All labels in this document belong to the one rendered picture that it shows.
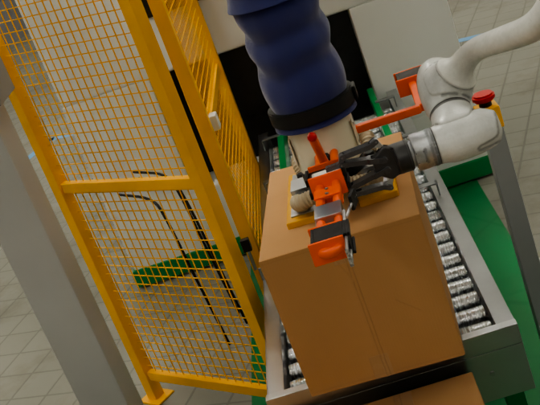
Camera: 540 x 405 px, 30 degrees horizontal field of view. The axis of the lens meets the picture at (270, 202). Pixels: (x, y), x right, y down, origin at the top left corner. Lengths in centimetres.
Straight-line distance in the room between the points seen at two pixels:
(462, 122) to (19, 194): 154
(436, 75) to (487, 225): 230
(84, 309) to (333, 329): 120
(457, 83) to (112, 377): 173
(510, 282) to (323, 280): 182
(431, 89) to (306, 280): 54
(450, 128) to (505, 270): 198
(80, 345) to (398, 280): 141
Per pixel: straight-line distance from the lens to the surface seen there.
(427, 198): 374
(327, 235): 201
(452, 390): 265
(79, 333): 346
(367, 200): 247
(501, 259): 432
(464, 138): 230
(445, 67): 238
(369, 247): 237
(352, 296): 243
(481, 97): 305
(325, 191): 226
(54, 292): 340
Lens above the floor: 204
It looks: 21 degrees down
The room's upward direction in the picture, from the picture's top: 21 degrees counter-clockwise
